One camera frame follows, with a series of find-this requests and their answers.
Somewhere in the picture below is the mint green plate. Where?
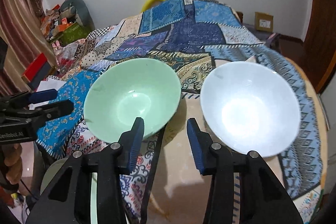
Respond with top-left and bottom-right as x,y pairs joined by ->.
39,157 -> 127,224

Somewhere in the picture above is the white spotted bowl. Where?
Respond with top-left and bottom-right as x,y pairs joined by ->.
200,61 -> 301,157

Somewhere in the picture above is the mint green bowl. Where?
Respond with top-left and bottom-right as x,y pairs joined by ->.
84,58 -> 181,143

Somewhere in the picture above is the left hand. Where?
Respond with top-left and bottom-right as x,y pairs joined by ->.
2,144 -> 23,185

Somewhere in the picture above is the white paper sheet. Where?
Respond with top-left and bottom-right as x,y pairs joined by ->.
37,78 -> 66,92

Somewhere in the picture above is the dark blue box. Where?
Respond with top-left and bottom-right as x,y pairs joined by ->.
27,63 -> 56,90

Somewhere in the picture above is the red box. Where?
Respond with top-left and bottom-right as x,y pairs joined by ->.
21,53 -> 48,84

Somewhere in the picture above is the pink bunny toy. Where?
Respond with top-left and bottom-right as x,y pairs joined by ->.
51,40 -> 63,65

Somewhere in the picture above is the striped brown curtain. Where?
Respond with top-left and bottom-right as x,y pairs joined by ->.
1,0 -> 56,96

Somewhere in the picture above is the green storage box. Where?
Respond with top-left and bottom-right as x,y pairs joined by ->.
56,23 -> 92,46

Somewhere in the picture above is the brown wooden door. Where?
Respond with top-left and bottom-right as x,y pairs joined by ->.
299,0 -> 335,93

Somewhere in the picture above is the yellow foam arch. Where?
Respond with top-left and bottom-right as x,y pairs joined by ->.
141,0 -> 166,12

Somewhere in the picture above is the small cardboard box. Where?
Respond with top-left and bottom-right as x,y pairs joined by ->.
255,12 -> 273,32

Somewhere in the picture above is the patchwork patterned bedspread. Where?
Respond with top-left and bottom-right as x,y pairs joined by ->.
38,0 -> 327,223

